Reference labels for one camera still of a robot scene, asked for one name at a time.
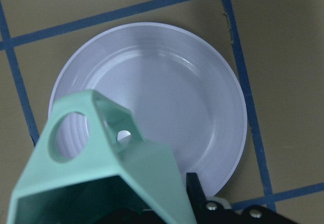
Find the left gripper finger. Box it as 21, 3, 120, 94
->
186, 173, 206, 204

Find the light green faceted mug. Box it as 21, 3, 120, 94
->
7, 90, 196, 223

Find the lilac plate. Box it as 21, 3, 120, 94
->
49, 22, 248, 196

